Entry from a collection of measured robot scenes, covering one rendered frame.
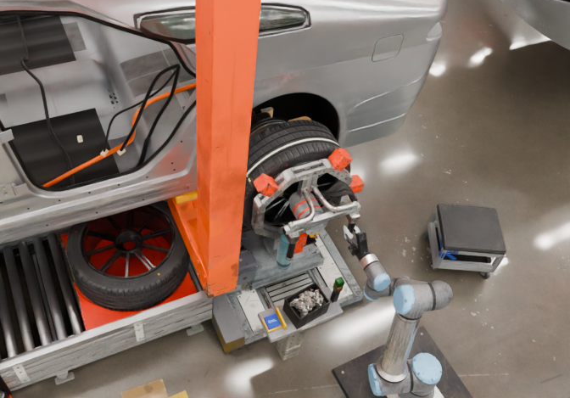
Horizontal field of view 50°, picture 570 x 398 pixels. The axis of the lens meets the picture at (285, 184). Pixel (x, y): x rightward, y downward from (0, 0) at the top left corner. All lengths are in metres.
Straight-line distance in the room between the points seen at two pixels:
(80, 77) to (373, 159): 2.20
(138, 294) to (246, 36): 1.76
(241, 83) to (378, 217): 2.40
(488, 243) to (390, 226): 0.69
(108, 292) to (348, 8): 1.86
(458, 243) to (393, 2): 1.58
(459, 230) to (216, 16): 2.53
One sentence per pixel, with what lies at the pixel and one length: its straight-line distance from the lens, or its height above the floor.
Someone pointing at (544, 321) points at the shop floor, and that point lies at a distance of 4.33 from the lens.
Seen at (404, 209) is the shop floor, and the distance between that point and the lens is 4.45.
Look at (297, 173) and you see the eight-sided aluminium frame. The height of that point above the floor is 1.12.
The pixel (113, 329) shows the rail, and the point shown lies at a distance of 3.36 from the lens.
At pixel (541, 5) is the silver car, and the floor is 1.01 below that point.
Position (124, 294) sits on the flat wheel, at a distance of 3.36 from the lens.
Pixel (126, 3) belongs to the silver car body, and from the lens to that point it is 2.62.
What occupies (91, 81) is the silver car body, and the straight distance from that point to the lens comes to 3.74.
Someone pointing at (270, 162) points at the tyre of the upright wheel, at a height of 1.13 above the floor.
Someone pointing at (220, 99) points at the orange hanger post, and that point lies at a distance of 2.16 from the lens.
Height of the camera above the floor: 3.38
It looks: 50 degrees down
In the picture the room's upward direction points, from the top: 9 degrees clockwise
